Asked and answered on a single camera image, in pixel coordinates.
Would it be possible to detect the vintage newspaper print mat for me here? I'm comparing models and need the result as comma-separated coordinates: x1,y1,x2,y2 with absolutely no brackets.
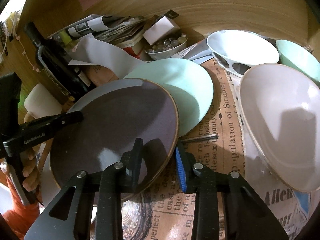
85,39,316,240

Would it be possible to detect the large pale pink bowl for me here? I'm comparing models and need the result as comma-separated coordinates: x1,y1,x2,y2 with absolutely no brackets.
239,63,319,192

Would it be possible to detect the dark brown ceramic plate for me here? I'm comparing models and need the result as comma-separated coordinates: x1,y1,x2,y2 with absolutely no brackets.
46,79,179,192

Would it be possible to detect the white small box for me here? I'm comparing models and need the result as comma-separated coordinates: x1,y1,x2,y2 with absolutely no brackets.
143,16,180,45

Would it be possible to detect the curled white paper sheet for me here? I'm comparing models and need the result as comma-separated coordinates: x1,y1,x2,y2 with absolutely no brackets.
69,34,146,79

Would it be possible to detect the person's left hand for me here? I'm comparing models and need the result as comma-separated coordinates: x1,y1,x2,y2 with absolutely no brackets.
0,147,43,192

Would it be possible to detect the small bowl of trinkets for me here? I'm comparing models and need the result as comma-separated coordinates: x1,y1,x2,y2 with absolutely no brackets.
144,35,188,61

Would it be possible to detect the orange sleeve forearm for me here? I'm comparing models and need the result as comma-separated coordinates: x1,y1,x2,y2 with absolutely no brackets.
3,178,40,239

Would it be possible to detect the stack of newspapers and magazines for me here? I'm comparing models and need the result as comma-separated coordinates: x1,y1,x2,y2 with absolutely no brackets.
48,14,146,51

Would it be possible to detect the white mug with beige handle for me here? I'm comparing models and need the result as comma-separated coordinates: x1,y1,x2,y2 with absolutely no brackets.
24,83,62,122

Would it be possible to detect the white bowl with dark spots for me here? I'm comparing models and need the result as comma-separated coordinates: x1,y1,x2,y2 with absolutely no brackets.
206,30,279,78

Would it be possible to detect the dark wine bottle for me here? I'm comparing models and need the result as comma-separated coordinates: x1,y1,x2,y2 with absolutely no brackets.
24,22,89,102

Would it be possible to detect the mint green bowl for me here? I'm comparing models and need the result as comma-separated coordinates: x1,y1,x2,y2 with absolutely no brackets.
276,40,319,86

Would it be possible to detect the mint green plate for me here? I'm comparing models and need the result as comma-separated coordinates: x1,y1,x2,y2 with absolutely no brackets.
125,58,214,137

